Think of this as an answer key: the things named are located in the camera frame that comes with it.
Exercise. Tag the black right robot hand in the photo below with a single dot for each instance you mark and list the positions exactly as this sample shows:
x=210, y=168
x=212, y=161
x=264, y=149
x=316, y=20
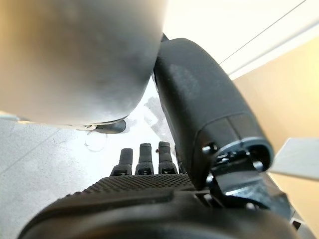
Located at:
x=199, y=99

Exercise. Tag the grey flat panel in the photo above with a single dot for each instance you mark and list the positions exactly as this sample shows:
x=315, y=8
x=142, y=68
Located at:
x=299, y=159

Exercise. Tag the grey rounded container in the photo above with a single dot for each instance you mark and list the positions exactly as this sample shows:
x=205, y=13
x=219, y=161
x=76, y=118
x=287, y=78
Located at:
x=74, y=54

